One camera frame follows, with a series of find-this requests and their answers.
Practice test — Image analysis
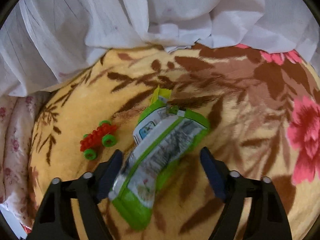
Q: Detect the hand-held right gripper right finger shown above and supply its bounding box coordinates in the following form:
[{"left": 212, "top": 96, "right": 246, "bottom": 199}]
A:
[{"left": 200, "top": 147, "right": 293, "bottom": 240}]

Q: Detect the folded floral quilt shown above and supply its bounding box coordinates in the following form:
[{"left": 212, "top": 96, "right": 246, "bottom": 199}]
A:
[{"left": 0, "top": 92, "right": 50, "bottom": 230}]

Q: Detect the red green toy car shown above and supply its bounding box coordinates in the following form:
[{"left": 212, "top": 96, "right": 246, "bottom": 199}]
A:
[{"left": 80, "top": 120, "right": 117, "bottom": 160}]

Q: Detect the white sheer curtain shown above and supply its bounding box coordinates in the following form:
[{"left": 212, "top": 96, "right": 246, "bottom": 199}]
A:
[{"left": 0, "top": 0, "right": 320, "bottom": 98}]

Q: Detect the yellow floral blanket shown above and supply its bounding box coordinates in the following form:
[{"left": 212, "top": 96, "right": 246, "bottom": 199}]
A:
[{"left": 27, "top": 44, "right": 320, "bottom": 240}]

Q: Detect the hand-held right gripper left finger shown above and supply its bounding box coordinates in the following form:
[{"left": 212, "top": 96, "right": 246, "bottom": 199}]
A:
[{"left": 26, "top": 149, "right": 123, "bottom": 240}]

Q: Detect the green snack packet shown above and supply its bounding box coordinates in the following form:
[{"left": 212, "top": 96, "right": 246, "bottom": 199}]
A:
[{"left": 108, "top": 86, "right": 210, "bottom": 230}]

